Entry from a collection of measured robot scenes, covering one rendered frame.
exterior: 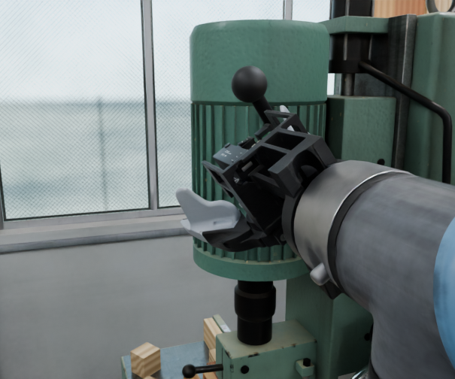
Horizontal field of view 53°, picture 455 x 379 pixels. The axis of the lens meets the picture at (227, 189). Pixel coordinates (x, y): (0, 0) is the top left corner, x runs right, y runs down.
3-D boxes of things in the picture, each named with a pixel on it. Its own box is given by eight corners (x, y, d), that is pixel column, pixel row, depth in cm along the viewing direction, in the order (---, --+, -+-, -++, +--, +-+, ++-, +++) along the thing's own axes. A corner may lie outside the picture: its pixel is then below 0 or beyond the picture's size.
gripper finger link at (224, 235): (215, 207, 44) (289, 189, 38) (225, 221, 44) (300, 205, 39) (192, 243, 41) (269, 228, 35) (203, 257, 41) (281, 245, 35)
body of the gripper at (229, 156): (265, 107, 39) (349, 116, 28) (314, 183, 42) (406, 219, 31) (195, 163, 38) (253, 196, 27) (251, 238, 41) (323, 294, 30)
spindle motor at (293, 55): (179, 246, 70) (174, 31, 63) (283, 233, 76) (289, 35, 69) (216, 295, 54) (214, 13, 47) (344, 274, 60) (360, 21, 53)
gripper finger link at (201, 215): (156, 186, 45) (223, 164, 39) (191, 229, 47) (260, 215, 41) (138, 207, 43) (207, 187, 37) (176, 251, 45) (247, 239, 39)
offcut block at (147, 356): (144, 379, 86) (143, 358, 85) (131, 371, 88) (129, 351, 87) (161, 368, 89) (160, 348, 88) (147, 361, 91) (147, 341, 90)
